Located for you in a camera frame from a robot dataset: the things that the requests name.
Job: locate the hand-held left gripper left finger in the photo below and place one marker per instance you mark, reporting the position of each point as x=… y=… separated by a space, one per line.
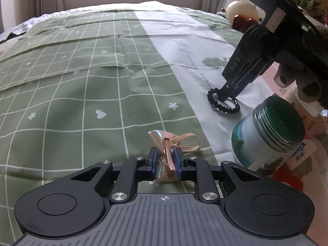
x=152 y=158

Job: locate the green checked bed sheet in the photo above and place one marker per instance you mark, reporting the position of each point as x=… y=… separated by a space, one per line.
x=76 y=94

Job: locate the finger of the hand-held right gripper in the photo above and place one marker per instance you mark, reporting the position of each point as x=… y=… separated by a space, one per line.
x=252 y=78
x=230 y=88

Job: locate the white pink tissue pack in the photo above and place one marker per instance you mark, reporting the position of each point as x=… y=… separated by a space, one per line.
x=302 y=156

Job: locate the open pink cardboard box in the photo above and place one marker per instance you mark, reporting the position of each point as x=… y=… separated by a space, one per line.
x=269 y=84

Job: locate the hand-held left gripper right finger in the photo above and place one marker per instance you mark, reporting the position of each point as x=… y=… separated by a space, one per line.
x=180 y=162

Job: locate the cream round plush toy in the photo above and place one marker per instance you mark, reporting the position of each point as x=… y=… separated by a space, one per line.
x=240 y=9

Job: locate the green lid glass jar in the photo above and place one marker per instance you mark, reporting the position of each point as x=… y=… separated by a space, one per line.
x=256 y=138

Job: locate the person's right hand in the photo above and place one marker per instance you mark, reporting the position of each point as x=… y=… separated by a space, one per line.
x=310 y=89

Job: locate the red packet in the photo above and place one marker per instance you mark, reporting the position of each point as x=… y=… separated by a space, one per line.
x=287 y=180

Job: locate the rose gold ribbon hair clip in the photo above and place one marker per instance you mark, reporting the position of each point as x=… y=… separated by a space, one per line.
x=167 y=158

